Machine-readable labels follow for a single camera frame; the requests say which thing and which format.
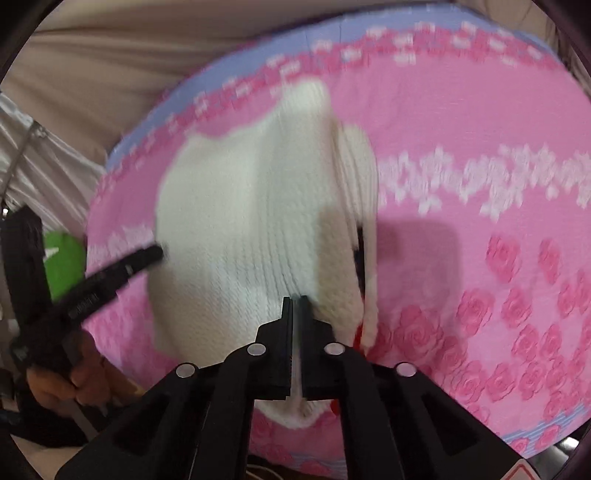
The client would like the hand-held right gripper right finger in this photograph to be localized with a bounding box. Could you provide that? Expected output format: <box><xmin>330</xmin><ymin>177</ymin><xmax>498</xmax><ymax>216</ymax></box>
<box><xmin>299</xmin><ymin>295</ymin><xmax>525</xmax><ymax>480</ymax></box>

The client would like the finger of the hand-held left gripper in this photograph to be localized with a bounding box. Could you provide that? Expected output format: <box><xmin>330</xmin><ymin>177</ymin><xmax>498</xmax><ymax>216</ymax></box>
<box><xmin>0</xmin><ymin>204</ymin><xmax>51</xmax><ymax>326</ymax></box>
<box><xmin>44</xmin><ymin>244</ymin><xmax>165</xmax><ymax>330</ymax></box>

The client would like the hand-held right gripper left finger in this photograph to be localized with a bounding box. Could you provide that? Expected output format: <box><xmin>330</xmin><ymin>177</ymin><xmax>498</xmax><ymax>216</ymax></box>
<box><xmin>55</xmin><ymin>296</ymin><xmax>294</xmax><ymax>480</ymax></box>

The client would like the white red navy knit sweater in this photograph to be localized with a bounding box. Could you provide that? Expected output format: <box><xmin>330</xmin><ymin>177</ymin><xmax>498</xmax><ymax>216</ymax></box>
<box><xmin>148</xmin><ymin>78</ymin><xmax>382</xmax><ymax>430</ymax></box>

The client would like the person's left hand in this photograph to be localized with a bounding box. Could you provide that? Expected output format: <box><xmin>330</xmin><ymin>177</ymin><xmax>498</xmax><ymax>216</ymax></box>
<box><xmin>27</xmin><ymin>330</ymin><xmax>114</xmax><ymax>409</ymax></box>

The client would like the green plush pillow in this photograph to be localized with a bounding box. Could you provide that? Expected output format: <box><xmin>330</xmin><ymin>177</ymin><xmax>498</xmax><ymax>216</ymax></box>
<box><xmin>42</xmin><ymin>231</ymin><xmax>88</xmax><ymax>303</ymax></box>

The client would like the white satin curtain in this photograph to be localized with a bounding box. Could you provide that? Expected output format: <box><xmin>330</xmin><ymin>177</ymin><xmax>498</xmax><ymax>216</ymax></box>
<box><xmin>0</xmin><ymin>90</ymin><xmax>109</xmax><ymax>234</ymax></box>

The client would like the metal curtain rod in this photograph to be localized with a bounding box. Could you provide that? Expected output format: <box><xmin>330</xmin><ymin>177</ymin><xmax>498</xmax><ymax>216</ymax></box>
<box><xmin>0</xmin><ymin>119</ymin><xmax>40</xmax><ymax>210</ymax></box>

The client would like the pink floral bedsheet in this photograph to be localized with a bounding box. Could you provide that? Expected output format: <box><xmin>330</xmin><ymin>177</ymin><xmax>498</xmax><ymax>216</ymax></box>
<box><xmin>85</xmin><ymin>2</ymin><xmax>591</xmax><ymax>480</ymax></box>

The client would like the beige curtain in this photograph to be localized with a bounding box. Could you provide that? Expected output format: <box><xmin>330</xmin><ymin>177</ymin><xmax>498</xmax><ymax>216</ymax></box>
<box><xmin>0</xmin><ymin>0</ymin><xmax>356</xmax><ymax>163</ymax></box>

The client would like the white card with red edge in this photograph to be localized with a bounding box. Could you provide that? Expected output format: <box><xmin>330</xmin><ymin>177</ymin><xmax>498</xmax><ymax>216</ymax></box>
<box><xmin>501</xmin><ymin>464</ymin><xmax>543</xmax><ymax>480</ymax></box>

